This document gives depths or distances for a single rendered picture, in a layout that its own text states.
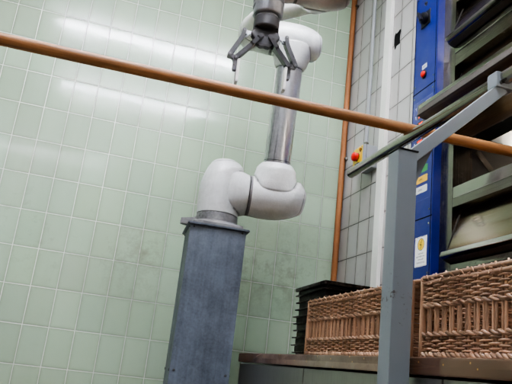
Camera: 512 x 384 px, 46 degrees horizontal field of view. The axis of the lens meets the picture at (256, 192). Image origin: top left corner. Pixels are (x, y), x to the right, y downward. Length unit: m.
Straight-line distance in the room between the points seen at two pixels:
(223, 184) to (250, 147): 0.66
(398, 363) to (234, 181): 1.27
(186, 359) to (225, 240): 0.42
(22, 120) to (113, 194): 0.49
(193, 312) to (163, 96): 1.12
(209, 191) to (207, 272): 0.30
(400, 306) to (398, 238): 0.12
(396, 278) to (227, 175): 1.22
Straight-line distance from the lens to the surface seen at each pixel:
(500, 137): 2.13
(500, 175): 1.91
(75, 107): 2.75
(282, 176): 2.22
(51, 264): 2.58
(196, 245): 2.11
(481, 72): 1.85
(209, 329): 2.08
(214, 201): 2.17
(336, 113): 1.58
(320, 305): 1.65
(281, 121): 2.28
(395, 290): 1.09
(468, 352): 1.07
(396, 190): 1.13
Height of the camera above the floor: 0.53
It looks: 16 degrees up
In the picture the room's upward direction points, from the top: 7 degrees clockwise
